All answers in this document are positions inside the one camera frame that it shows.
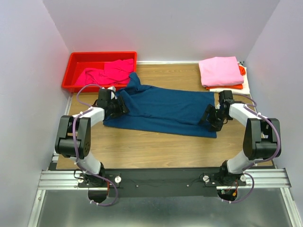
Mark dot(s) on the folded cream t shirt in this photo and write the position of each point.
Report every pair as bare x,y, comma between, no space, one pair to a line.
244,91

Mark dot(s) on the magenta t shirt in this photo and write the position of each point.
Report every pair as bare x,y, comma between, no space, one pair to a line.
114,73

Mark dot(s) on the dark blue t shirt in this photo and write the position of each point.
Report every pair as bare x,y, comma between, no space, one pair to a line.
163,110

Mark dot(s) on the red plastic bin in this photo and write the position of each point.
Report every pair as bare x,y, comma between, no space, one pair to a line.
78,61

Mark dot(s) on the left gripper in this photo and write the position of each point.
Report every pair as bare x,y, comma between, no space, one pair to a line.
120,107

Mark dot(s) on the folded pink t shirt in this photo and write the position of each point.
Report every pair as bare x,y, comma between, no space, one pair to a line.
220,71

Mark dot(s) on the folded orange t shirt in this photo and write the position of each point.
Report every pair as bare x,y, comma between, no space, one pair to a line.
238,86

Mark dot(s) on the aluminium rail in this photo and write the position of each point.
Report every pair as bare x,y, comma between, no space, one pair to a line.
71,180

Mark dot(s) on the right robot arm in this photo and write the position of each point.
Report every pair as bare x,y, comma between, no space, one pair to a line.
261,141

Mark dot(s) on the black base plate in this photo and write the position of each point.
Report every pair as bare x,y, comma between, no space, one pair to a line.
228,193

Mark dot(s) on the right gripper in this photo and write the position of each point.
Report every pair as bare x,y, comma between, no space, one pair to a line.
213,116

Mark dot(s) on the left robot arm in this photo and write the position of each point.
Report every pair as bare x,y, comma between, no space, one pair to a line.
73,138

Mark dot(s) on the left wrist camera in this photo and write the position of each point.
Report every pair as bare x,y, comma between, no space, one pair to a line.
112,92

